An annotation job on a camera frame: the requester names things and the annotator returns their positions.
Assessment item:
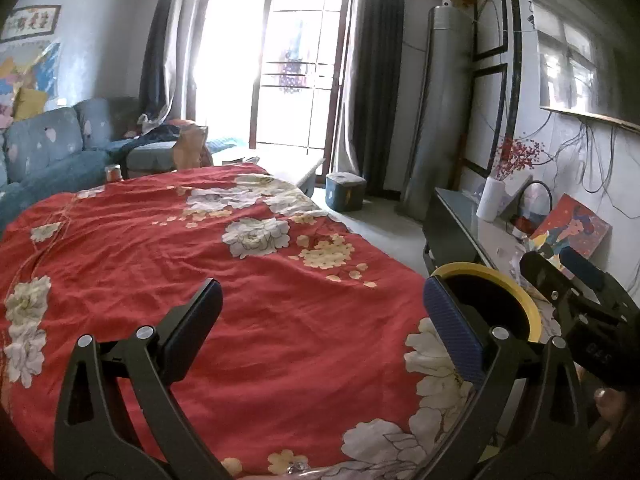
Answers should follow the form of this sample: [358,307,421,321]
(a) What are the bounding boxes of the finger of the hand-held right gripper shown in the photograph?
[560,249,626,306]
[520,251,581,303]

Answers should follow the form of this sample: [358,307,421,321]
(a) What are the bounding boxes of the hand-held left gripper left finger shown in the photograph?
[52,277,223,480]

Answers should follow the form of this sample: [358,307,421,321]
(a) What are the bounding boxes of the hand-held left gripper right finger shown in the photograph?
[422,274,583,480]

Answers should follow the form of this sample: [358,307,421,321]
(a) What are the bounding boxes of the yellow trash bin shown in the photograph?
[431,262,543,346]

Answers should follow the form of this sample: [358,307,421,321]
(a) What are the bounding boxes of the person's right hand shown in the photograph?
[592,388,632,438]

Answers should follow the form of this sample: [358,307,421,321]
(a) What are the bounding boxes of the colourful canvas painting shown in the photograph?
[529,194,612,281]

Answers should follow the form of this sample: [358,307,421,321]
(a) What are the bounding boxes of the red floral blanket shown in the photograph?
[0,162,481,480]

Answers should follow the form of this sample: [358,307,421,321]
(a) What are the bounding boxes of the white vase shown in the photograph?
[476,178,506,222]

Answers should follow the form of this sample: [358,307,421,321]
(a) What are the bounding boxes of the glass-top television cabinet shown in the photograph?
[422,186,591,361]

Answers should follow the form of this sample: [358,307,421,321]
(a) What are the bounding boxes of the blue storage stool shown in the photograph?
[325,172,367,211]

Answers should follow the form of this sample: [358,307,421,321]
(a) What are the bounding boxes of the grey coffee table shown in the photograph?
[220,156,326,198]

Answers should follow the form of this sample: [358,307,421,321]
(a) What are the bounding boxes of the dark clothes pile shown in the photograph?
[122,119,196,143]

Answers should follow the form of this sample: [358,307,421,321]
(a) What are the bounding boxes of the grey standing air conditioner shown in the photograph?
[400,2,476,221]

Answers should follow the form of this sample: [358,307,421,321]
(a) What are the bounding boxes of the blue floral sofa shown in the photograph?
[0,96,251,231]

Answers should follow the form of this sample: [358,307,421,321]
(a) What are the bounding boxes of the glass balcony door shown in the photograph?
[187,0,356,161]

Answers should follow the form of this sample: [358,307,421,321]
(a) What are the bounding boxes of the dark grey curtain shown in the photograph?
[340,0,406,196]
[137,0,201,126]

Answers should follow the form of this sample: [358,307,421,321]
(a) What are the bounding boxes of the hanging laundry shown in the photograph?
[277,20,321,96]

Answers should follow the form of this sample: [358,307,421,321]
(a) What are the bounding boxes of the country map poster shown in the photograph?
[0,40,62,116]

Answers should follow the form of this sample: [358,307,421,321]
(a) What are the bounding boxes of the framed calligraphy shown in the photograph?
[0,5,62,43]

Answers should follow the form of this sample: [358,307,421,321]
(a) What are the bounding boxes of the black hoop handle basket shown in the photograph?
[514,180,553,235]

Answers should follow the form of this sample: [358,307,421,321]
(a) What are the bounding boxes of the hanging black cables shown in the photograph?
[545,110,640,196]

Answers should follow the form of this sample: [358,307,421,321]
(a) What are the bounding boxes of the black wall frame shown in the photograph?
[452,0,523,191]

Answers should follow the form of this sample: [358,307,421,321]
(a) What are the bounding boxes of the wall-mounted television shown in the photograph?
[520,0,640,133]

